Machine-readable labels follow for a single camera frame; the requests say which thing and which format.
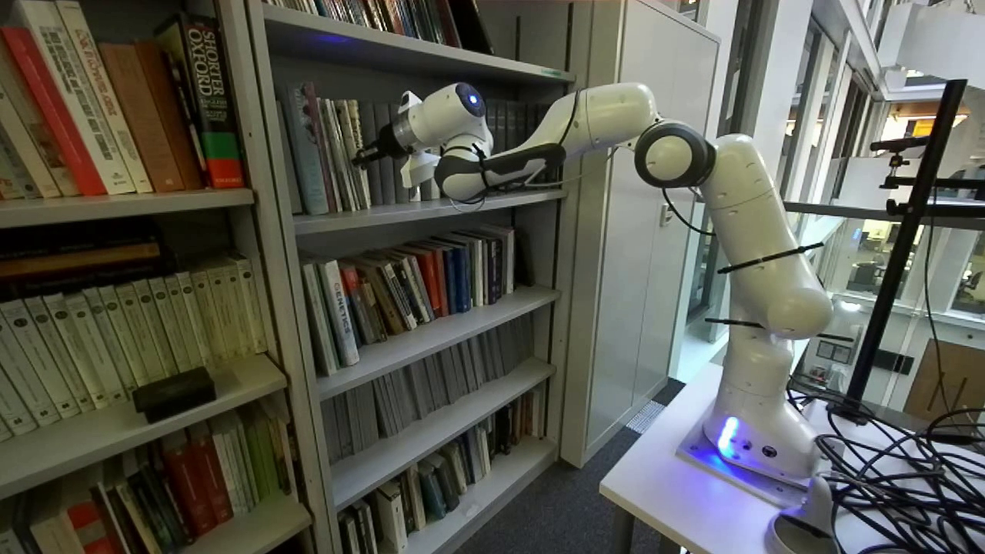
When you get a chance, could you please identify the white bound volumes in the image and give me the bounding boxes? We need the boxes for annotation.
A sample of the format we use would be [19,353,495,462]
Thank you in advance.
[0,254,273,441]

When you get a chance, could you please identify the grey round device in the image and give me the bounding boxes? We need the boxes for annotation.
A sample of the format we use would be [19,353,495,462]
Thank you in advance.
[766,504,841,554]

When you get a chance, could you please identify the blue book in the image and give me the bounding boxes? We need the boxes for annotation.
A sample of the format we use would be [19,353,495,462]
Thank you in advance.
[443,240,473,313]

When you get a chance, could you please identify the dark book green red band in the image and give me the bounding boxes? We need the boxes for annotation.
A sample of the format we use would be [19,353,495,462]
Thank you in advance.
[151,13,251,194]

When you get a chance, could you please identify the beige books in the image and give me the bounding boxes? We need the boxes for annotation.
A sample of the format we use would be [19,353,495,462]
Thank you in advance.
[0,88,81,204]

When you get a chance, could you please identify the teal book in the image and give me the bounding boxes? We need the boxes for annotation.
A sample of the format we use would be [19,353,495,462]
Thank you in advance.
[277,85,334,219]

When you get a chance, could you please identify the brown cardboard box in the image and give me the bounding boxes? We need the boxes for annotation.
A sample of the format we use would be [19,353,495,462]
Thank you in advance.
[902,334,985,424]

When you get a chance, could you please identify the small black box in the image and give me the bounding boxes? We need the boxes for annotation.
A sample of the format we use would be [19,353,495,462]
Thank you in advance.
[129,364,221,424]

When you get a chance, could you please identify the thin white book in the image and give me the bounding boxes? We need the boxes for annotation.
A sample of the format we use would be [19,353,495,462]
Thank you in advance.
[316,96,351,214]

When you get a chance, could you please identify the mixed dark and white books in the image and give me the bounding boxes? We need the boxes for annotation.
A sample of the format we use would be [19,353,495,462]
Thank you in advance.
[334,385,552,554]

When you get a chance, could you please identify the leaning brown books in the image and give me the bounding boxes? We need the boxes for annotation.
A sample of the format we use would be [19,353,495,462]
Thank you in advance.
[354,254,435,334]

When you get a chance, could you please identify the white lamp shade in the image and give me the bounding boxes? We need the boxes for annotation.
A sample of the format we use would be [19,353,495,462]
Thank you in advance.
[895,0,985,85]

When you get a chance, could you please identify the orange red book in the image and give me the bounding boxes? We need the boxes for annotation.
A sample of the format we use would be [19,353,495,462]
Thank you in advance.
[338,260,382,347]

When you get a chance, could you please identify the pale blue-grey book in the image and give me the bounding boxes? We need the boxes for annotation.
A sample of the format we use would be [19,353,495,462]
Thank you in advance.
[298,257,341,377]

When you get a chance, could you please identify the grey metal bookshelf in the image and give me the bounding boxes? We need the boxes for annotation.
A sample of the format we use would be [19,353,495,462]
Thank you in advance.
[0,0,316,554]
[243,0,579,554]

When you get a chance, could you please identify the red and green books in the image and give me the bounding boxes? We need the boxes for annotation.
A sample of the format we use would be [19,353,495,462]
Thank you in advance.
[0,398,302,554]

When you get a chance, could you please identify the mixed coloured paperbacks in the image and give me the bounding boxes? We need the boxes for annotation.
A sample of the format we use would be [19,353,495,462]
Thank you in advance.
[261,0,464,46]

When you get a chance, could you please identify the grey cloth book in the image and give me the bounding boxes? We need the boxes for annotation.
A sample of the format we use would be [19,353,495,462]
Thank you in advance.
[378,99,400,210]
[368,99,388,210]

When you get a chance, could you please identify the black metal stand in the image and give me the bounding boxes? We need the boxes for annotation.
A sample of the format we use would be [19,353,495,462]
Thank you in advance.
[827,76,985,424]

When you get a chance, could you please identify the stacked dark flat books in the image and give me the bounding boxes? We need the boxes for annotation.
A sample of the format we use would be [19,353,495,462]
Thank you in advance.
[0,228,173,303]

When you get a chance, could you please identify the black cable bundle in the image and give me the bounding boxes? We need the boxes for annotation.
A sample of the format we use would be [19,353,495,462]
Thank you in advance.
[789,377,985,554]

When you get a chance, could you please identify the grey bound volumes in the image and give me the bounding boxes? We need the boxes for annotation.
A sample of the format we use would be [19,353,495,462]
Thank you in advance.
[322,323,538,465]

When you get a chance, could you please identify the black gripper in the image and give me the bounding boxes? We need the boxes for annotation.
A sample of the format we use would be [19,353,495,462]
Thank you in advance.
[351,119,424,169]

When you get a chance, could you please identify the brown book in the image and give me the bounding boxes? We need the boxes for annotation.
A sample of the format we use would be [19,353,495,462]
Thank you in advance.
[96,41,207,197]

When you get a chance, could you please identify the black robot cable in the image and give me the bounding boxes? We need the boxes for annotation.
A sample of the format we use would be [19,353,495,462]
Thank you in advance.
[435,88,827,341]

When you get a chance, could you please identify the white patterned book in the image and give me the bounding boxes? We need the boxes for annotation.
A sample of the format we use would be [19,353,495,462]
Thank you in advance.
[337,96,376,211]

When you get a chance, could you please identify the white book red lettering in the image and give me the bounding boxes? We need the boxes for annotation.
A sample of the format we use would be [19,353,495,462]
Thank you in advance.
[13,0,154,197]

